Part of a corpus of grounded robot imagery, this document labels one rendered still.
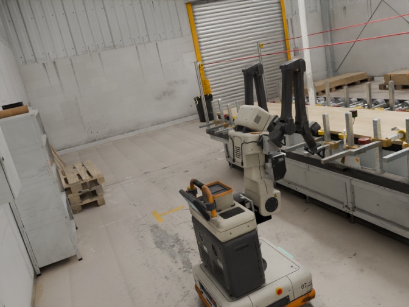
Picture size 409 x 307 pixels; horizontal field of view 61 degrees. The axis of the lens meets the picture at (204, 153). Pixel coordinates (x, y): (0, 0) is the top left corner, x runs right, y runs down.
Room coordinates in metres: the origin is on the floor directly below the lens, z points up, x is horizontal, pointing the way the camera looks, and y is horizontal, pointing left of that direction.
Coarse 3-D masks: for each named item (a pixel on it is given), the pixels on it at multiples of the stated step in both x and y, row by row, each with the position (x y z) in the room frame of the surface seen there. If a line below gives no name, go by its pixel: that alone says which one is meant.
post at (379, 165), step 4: (372, 120) 2.30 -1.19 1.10; (376, 120) 2.28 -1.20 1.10; (376, 124) 2.28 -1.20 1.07; (376, 128) 2.28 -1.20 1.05; (380, 128) 2.28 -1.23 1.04; (376, 132) 2.28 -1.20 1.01; (380, 132) 2.28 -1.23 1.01; (376, 136) 2.28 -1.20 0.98; (380, 136) 2.28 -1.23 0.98; (376, 148) 2.29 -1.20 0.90; (380, 148) 2.28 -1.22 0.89; (376, 152) 2.29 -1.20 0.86; (380, 152) 2.28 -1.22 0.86; (376, 156) 2.29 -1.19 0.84; (380, 156) 2.28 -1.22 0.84; (376, 160) 2.30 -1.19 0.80; (380, 160) 2.28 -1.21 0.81; (376, 164) 2.30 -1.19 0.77; (380, 164) 2.28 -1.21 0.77; (376, 168) 2.30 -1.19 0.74; (380, 168) 2.28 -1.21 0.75
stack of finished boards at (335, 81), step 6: (354, 72) 11.19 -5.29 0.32; (360, 72) 10.88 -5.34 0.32; (330, 78) 11.05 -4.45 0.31; (336, 78) 10.78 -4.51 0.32; (342, 78) 10.49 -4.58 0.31; (348, 78) 10.49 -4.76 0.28; (354, 78) 10.58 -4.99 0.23; (360, 78) 10.68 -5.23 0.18; (306, 84) 10.79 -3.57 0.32; (318, 84) 10.24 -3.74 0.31; (324, 84) 10.15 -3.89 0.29; (330, 84) 10.23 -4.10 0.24; (336, 84) 10.30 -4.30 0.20; (342, 84) 10.39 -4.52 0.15; (306, 90) 9.92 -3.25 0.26; (318, 90) 10.04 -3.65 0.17
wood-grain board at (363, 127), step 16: (224, 112) 5.13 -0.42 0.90; (272, 112) 4.36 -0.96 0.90; (320, 112) 3.78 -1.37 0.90; (336, 112) 3.62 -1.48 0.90; (368, 112) 3.34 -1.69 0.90; (384, 112) 3.21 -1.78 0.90; (400, 112) 3.09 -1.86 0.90; (336, 128) 3.00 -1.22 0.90; (368, 128) 2.80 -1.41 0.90; (384, 128) 2.71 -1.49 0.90; (400, 128) 2.62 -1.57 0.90; (400, 144) 2.32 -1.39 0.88
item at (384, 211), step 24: (288, 144) 3.63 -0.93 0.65; (360, 144) 2.69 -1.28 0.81; (240, 168) 4.89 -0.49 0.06; (288, 168) 3.75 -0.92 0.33; (384, 168) 2.49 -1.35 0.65; (312, 192) 3.35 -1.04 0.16; (336, 192) 3.06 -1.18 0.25; (360, 192) 2.78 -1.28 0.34; (360, 216) 2.75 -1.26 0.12; (384, 216) 2.56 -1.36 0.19; (408, 216) 2.35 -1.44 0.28; (408, 240) 2.35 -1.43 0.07
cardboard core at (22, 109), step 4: (12, 108) 3.66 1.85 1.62; (16, 108) 3.67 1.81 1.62; (20, 108) 3.67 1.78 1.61; (24, 108) 3.68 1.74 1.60; (0, 112) 3.61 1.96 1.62; (4, 112) 3.62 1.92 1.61; (8, 112) 3.63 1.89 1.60; (12, 112) 3.64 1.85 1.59; (16, 112) 3.66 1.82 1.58; (20, 112) 3.67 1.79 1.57; (24, 112) 3.69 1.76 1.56; (28, 112) 3.71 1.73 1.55; (0, 116) 3.60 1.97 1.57; (4, 116) 3.62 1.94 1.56; (8, 116) 3.64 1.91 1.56
